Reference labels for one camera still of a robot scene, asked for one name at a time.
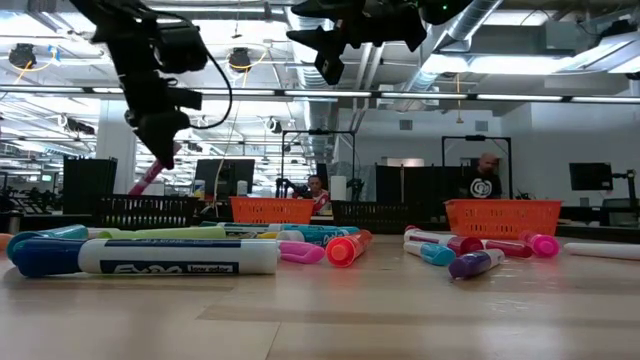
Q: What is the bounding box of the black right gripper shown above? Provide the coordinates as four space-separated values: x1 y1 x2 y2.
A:
285 0 429 86

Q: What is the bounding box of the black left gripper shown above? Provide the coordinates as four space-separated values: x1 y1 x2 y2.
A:
107 33 204 171

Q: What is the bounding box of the pink Expo whiteboard marker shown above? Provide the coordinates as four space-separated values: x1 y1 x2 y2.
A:
128 142 184 197

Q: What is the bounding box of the light green Sharpie highlighter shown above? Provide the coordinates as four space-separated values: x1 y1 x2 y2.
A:
97 225 227 241

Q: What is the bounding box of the blue Expo whiteboard marker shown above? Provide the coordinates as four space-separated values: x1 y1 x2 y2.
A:
10 237 280 279

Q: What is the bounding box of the dark green Expo whiteboard marker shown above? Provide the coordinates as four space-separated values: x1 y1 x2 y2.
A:
199 220 284 234

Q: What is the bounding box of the teal Expo whiteboard marker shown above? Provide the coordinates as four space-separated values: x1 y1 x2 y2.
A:
277 227 361 247

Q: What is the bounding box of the orange Sharpie highlighter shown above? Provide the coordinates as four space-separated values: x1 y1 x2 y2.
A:
325 229 374 269

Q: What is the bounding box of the maroon Expo whiteboard marker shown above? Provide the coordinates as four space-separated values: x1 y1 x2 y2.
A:
407 229 485 257

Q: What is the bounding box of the black computer monitor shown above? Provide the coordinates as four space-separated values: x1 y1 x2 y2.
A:
194 158 256 200
568 162 614 192

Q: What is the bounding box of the black plastic lattice basket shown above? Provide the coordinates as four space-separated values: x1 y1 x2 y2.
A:
97 194 204 230
331 199 414 235

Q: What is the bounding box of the black partition panel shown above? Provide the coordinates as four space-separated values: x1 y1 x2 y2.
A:
62 157 119 215
375 164 464 204

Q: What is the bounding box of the orange plastic lattice basket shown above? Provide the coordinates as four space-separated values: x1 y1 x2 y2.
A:
443 198 564 241
229 196 316 225

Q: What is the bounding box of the white paper roll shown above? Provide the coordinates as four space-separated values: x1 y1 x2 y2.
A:
329 175 348 201

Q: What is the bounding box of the person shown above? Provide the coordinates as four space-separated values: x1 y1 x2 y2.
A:
299 173 332 216
457 152 504 200

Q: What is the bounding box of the blue cap thin white marker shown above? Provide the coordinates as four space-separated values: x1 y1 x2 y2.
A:
403 241 457 267

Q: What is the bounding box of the purple cap thin white marker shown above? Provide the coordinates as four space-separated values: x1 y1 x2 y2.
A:
448 248 506 280

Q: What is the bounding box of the red cap thin white marker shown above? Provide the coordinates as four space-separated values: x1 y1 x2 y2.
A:
482 238 534 260

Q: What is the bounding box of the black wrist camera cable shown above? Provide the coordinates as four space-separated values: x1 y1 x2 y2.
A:
192 47 235 131

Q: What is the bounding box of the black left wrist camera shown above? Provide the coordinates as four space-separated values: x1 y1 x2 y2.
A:
157 23 210 75

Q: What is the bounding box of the black ceiling cord reel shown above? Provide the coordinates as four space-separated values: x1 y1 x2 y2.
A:
7 42 39 70
227 46 254 75

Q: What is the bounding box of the black background rig frame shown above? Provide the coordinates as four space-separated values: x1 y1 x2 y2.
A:
280 128 357 201
441 134 514 200

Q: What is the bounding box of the silver ventilation duct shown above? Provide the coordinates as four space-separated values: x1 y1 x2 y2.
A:
399 0 505 94

